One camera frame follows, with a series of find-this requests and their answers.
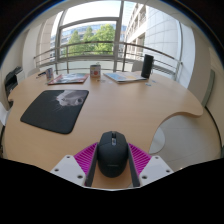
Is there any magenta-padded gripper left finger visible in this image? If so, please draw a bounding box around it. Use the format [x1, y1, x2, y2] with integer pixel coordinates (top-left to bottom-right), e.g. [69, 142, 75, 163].
[49, 142, 100, 188]

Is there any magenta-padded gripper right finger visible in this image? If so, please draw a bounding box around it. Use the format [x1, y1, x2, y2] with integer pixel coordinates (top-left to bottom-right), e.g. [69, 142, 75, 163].
[127, 142, 175, 188]

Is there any black computer mouse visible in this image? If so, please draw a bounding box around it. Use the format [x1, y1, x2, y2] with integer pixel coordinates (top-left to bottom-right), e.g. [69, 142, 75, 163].
[96, 130, 130, 179]

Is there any black cat-print mouse pad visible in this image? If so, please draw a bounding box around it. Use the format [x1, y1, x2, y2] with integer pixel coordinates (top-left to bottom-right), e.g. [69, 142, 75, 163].
[19, 89, 90, 135]

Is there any white chair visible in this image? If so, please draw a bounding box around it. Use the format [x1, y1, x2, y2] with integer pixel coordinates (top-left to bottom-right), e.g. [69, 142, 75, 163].
[0, 101, 11, 126]
[26, 67, 41, 78]
[131, 59, 145, 73]

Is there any red magazine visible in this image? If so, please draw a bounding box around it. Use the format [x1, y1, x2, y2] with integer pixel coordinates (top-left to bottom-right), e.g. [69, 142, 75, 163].
[47, 72, 90, 86]

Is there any blue and white magazine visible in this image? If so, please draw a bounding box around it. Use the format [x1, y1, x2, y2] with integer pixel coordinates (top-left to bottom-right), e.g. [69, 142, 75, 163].
[103, 71, 148, 84]

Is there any black cylindrical speaker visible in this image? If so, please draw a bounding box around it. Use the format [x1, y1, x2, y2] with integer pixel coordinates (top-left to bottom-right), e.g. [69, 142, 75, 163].
[140, 53, 155, 80]

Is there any black printer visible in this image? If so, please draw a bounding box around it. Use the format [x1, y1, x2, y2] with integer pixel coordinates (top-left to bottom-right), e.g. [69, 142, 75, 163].
[3, 65, 24, 98]

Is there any metal balcony railing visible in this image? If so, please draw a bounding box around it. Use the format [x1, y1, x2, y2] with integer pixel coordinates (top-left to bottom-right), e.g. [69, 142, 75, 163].
[33, 40, 184, 81]

